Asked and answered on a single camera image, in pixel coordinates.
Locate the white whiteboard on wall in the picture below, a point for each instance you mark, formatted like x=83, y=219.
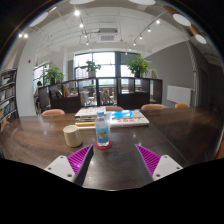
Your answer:
x=179, y=94

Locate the right potted plant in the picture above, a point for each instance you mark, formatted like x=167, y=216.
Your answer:
x=139, y=66

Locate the dark low shelf unit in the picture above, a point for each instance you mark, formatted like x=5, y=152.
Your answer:
x=126, y=92

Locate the potted plant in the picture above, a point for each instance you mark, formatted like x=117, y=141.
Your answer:
x=139, y=66
x=53, y=74
x=91, y=67

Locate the person in background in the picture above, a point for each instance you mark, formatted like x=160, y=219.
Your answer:
x=36, y=94

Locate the red round coaster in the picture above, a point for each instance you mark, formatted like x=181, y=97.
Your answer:
x=103, y=147

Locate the tall bookshelf at left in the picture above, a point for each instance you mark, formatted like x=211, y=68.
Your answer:
x=8, y=104

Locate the stack of books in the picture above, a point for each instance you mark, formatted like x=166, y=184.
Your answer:
x=85, y=117

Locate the clear plastic water bottle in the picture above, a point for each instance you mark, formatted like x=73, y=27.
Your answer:
x=101, y=127

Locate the orange chair far right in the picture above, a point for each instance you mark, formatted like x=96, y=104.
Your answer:
x=181, y=105

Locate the orange chair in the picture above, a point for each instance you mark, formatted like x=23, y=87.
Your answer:
x=53, y=112
x=181, y=105
x=152, y=106
x=114, y=108

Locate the orange chair centre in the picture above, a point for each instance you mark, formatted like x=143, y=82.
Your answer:
x=114, y=108

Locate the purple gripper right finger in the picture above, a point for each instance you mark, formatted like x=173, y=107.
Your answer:
x=154, y=166

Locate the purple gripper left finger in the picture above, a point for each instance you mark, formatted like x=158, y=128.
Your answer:
x=73, y=167

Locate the middle potted plant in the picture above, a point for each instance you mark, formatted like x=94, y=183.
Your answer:
x=91, y=67

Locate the ceiling air conditioner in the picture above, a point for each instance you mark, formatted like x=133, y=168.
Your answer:
x=107, y=34

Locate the cream ceramic cup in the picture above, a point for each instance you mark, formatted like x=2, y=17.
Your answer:
x=72, y=136

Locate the orange chair far left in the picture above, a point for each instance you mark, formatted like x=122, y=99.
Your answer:
x=53, y=112

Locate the left potted plant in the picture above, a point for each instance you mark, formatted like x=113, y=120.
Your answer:
x=53, y=74

